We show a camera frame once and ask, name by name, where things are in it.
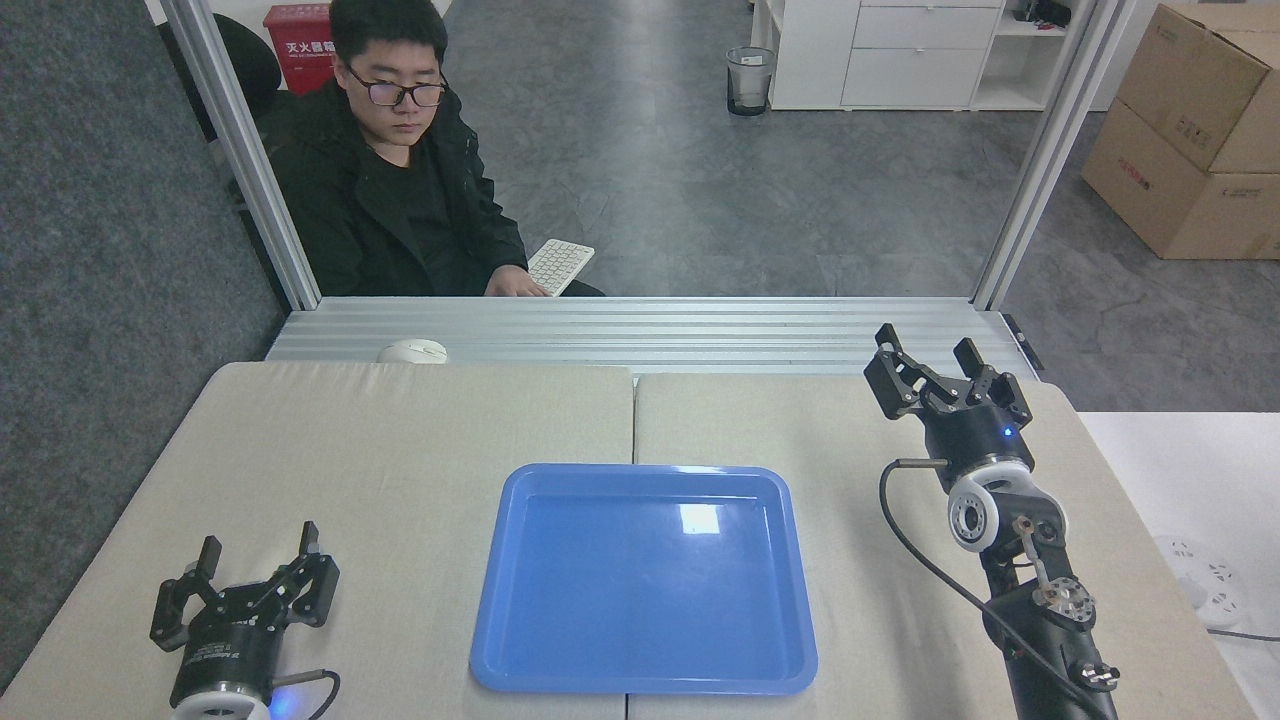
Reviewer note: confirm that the white keyboard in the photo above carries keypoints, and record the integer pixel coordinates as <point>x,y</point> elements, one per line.
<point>560,265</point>

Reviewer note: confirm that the grey mesh waste bin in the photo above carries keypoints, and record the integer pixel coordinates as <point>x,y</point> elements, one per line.
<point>750,80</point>

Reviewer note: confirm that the seated person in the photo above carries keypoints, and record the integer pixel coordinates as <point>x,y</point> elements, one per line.
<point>370,200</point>

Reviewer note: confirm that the ribbed aluminium table rail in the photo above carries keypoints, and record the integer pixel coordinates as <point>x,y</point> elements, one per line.
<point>650,335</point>

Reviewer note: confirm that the tilted cardboard box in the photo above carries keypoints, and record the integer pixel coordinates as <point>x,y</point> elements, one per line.
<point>1210,80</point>

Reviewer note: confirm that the white computer mouse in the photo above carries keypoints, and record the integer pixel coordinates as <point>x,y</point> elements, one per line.
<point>412,351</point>

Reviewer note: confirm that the large flat cardboard box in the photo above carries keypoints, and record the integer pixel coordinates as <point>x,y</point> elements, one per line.
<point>1160,195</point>

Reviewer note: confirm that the black item on shelf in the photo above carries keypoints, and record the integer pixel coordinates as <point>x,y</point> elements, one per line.
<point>1045,12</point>

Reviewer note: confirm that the white drawer cabinet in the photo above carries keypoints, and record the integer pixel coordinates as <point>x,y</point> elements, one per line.
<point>900,70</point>

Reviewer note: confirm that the black rail end bracket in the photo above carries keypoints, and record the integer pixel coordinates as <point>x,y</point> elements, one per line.
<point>1025,342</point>

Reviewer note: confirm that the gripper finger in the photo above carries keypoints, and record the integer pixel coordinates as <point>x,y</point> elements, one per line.
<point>1003,390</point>
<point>175,605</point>
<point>312,590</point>
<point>890,383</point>

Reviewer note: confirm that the white side table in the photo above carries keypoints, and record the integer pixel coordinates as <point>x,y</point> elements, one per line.
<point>1180,470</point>

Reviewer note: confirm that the blue plastic tray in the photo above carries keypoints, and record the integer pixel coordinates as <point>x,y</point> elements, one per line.
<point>650,590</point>

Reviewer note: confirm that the white power strip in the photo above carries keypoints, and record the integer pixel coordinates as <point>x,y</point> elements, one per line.
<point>1205,585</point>

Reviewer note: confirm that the beige table pad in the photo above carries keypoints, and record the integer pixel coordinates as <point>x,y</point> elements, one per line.
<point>400,480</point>
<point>800,420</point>

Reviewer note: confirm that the black office chair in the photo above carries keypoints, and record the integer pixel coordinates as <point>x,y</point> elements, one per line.
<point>250,60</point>

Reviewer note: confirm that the person's left hand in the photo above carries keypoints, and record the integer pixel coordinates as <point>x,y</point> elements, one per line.
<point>515,284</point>

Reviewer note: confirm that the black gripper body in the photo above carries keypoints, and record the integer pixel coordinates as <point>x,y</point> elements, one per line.
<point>980,435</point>
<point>230,650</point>

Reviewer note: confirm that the silver aluminium post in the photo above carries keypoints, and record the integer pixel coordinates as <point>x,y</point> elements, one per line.
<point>1050,150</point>
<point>240,150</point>

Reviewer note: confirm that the red fire equipment box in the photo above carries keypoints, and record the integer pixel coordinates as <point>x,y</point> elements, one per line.
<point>295,45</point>

